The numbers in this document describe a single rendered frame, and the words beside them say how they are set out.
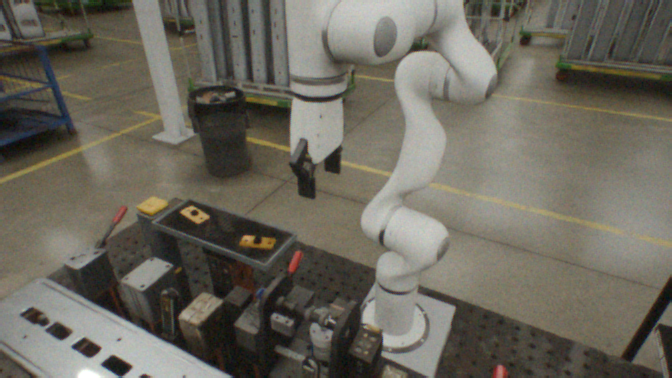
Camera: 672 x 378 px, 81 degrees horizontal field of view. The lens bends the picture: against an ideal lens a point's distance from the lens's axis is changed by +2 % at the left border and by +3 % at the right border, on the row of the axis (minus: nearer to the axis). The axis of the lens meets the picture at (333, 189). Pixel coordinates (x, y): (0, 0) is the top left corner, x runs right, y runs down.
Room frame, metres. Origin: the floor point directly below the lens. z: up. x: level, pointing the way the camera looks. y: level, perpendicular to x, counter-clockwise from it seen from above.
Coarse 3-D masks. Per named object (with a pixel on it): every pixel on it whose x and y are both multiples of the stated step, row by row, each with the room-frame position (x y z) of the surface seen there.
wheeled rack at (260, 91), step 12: (276, 24) 5.39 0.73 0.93; (180, 36) 4.87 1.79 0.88; (192, 84) 4.87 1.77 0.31; (204, 84) 4.91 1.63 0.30; (216, 84) 4.86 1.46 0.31; (228, 84) 4.97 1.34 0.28; (240, 84) 4.79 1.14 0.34; (252, 84) 4.91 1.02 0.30; (264, 84) 4.87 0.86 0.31; (348, 84) 4.98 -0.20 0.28; (252, 96) 4.52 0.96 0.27; (264, 96) 4.51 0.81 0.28; (276, 96) 4.50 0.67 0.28; (288, 96) 4.43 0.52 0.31
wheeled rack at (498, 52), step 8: (464, 0) 7.68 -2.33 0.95; (512, 0) 5.90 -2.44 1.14; (520, 8) 7.52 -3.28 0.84; (472, 16) 6.11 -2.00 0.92; (504, 32) 5.90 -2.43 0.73; (488, 40) 7.55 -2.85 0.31; (504, 40) 5.90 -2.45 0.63; (512, 40) 7.51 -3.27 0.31; (488, 48) 7.01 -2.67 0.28; (496, 48) 6.85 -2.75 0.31; (504, 48) 7.00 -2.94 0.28; (496, 56) 6.43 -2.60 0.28; (504, 56) 6.46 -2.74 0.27; (496, 64) 5.90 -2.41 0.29
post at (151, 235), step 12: (144, 216) 0.90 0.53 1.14; (156, 216) 0.89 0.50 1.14; (144, 228) 0.90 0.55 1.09; (156, 240) 0.89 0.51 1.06; (168, 240) 0.91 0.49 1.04; (156, 252) 0.90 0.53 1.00; (168, 252) 0.90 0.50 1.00; (180, 264) 0.93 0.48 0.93; (180, 276) 0.92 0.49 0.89; (180, 288) 0.91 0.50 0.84; (192, 300) 0.94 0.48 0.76
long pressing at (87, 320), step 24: (24, 288) 0.76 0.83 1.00; (48, 288) 0.76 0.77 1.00; (0, 312) 0.68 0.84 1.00; (48, 312) 0.68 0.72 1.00; (72, 312) 0.68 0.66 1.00; (96, 312) 0.68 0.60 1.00; (0, 336) 0.61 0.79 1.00; (24, 336) 0.61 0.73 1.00; (48, 336) 0.61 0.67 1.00; (72, 336) 0.61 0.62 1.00; (96, 336) 0.61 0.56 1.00; (120, 336) 0.61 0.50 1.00; (144, 336) 0.60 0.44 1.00; (24, 360) 0.55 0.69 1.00; (48, 360) 0.54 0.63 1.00; (72, 360) 0.54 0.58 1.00; (96, 360) 0.54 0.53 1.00; (144, 360) 0.54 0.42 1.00; (168, 360) 0.54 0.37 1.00; (192, 360) 0.54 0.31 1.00
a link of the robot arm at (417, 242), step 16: (400, 208) 0.82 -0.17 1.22; (400, 224) 0.77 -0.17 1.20; (416, 224) 0.76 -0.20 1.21; (432, 224) 0.75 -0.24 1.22; (384, 240) 0.77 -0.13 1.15; (400, 240) 0.74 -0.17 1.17; (416, 240) 0.73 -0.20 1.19; (432, 240) 0.72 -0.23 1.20; (448, 240) 0.74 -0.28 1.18; (384, 256) 0.83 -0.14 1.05; (400, 256) 0.81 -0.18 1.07; (416, 256) 0.71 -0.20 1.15; (432, 256) 0.71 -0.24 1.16; (384, 272) 0.78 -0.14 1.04; (400, 272) 0.74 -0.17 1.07; (416, 272) 0.72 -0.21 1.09; (384, 288) 0.77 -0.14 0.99; (400, 288) 0.75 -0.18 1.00
